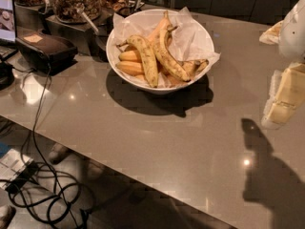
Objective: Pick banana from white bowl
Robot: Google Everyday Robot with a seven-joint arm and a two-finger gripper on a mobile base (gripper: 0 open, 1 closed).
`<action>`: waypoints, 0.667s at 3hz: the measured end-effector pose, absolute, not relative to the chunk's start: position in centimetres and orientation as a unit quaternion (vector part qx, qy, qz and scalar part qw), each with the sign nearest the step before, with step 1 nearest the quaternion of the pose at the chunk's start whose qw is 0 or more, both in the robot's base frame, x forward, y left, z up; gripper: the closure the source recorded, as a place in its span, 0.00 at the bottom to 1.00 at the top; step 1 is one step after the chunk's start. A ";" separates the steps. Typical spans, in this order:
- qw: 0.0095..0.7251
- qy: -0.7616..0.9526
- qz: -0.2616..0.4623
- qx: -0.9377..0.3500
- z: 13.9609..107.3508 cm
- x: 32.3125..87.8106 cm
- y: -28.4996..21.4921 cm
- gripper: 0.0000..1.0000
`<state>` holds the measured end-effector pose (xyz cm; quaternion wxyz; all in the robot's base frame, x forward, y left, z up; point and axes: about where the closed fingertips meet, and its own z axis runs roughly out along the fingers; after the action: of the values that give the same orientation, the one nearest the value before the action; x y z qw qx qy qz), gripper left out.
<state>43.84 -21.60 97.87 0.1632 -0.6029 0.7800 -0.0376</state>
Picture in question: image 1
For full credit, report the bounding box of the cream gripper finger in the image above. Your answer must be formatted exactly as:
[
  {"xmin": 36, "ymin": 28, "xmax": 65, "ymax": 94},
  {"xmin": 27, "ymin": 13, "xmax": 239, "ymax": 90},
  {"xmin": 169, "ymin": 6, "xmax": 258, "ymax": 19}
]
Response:
[
  {"xmin": 259, "ymin": 21, "xmax": 283, "ymax": 45},
  {"xmin": 261, "ymin": 62, "xmax": 305, "ymax": 129}
]

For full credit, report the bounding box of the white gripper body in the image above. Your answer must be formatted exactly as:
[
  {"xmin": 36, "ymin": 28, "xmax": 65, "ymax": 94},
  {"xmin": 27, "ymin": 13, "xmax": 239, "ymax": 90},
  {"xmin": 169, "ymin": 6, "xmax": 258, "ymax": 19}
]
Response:
[{"xmin": 278, "ymin": 0, "xmax": 305, "ymax": 60}]

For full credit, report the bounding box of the spotted banana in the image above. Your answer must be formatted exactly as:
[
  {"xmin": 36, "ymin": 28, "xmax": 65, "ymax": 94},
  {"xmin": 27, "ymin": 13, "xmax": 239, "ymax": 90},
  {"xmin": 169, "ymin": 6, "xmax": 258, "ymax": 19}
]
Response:
[
  {"xmin": 117, "ymin": 34, "xmax": 158, "ymax": 88},
  {"xmin": 152, "ymin": 26, "xmax": 191, "ymax": 82}
]

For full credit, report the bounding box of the small banana right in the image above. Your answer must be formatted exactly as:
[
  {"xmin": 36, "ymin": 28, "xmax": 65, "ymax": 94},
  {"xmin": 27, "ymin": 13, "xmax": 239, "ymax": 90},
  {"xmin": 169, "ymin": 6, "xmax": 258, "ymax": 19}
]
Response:
[{"xmin": 182, "ymin": 59, "xmax": 209, "ymax": 78}]

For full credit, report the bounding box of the white bowl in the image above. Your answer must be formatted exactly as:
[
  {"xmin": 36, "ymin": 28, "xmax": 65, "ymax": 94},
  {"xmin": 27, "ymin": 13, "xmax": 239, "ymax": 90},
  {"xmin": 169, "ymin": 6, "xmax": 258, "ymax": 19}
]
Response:
[{"xmin": 106, "ymin": 8, "xmax": 220, "ymax": 94}]

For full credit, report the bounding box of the orange banana top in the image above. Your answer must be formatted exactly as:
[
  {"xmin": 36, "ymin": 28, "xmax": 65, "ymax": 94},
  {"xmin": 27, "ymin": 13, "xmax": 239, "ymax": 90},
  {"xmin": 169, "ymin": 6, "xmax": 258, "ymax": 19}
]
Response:
[{"xmin": 147, "ymin": 10, "xmax": 172, "ymax": 42}]

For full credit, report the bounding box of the yellow banana left lower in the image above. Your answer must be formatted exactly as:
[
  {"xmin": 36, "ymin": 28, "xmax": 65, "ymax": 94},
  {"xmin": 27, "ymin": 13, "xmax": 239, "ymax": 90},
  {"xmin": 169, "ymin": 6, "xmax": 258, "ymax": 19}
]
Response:
[{"xmin": 116, "ymin": 61, "xmax": 144, "ymax": 76}]

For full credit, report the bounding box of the yellow banana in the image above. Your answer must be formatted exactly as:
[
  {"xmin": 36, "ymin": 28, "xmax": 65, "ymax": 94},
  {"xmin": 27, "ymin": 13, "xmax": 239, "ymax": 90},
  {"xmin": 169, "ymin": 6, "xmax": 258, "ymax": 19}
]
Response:
[
  {"xmin": 118, "ymin": 50, "xmax": 141, "ymax": 62},
  {"xmin": 116, "ymin": 61, "xmax": 144, "ymax": 76}
]

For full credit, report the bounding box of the yellow banana left upper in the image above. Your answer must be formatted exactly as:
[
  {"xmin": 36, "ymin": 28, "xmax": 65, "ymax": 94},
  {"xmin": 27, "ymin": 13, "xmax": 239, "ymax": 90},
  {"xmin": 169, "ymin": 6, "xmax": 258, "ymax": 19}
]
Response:
[{"xmin": 118, "ymin": 50, "xmax": 141, "ymax": 62}]

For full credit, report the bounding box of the white paper liner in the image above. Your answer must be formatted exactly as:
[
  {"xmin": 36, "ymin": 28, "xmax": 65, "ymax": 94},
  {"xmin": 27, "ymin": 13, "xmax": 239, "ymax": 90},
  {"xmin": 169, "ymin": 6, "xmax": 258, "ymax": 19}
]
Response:
[{"xmin": 106, "ymin": 9, "xmax": 220, "ymax": 94}]

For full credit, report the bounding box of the black tray stand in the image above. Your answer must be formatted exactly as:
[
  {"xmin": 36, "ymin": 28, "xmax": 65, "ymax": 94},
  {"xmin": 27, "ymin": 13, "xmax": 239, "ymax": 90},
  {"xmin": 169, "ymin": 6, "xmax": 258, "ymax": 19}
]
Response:
[{"xmin": 15, "ymin": 5, "xmax": 112, "ymax": 56}]

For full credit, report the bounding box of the glass jar of nuts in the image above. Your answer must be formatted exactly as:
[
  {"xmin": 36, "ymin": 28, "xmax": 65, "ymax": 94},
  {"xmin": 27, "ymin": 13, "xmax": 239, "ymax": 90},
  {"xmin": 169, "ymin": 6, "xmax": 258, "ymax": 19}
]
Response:
[{"xmin": 50, "ymin": 0, "xmax": 101, "ymax": 24}]

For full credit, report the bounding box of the black pouch with label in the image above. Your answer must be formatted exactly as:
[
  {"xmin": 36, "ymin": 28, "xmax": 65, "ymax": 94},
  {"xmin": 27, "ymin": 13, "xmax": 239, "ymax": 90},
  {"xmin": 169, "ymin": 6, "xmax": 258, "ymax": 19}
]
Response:
[{"xmin": 15, "ymin": 31, "xmax": 78, "ymax": 75}]

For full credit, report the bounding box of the shoe on floor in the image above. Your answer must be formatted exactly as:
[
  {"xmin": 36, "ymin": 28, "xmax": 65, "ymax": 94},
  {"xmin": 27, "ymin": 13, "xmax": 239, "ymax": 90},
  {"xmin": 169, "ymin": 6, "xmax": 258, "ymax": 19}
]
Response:
[{"xmin": 49, "ymin": 143, "xmax": 70, "ymax": 164}]

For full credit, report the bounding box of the laptop screen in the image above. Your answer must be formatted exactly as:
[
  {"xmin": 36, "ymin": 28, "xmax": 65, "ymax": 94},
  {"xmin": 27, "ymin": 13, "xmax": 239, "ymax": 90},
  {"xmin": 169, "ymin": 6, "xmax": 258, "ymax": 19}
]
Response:
[{"xmin": 0, "ymin": 0, "xmax": 17, "ymax": 45}]

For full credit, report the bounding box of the scoop with white handle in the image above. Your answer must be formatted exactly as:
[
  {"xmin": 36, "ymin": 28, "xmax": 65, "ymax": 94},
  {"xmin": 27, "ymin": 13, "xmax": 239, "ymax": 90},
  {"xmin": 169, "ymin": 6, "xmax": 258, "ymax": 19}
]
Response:
[{"xmin": 76, "ymin": 8, "xmax": 99, "ymax": 35}]

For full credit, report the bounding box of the black cable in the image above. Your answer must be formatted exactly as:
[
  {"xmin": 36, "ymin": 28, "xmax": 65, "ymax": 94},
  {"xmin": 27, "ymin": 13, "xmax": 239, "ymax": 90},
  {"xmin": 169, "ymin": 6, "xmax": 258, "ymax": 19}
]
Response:
[{"xmin": 0, "ymin": 64, "xmax": 96, "ymax": 229}]

